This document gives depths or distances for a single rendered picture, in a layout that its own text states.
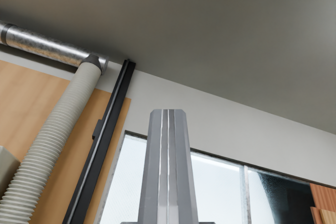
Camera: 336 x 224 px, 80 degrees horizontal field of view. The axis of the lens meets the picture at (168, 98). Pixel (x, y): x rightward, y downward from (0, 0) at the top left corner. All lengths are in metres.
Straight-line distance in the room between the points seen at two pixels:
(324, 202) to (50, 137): 1.97
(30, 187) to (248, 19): 1.45
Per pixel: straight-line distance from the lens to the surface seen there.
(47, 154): 1.25
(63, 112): 1.32
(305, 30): 1.51
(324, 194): 2.14
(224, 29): 1.39
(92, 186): 1.28
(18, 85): 1.66
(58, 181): 1.37
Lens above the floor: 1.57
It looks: 34 degrees up
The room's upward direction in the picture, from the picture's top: 10 degrees clockwise
